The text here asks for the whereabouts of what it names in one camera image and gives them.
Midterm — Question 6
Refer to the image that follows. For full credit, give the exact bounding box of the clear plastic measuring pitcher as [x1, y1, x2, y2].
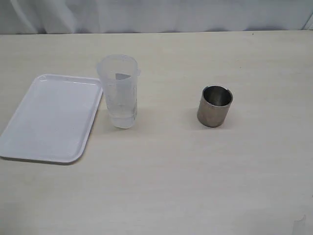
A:
[97, 54, 140, 129]

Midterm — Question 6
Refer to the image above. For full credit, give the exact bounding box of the stainless steel cup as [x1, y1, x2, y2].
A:
[197, 85, 233, 128]

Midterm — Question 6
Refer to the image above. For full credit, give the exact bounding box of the white plastic tray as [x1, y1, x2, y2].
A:
[0, 74, 103, 165]

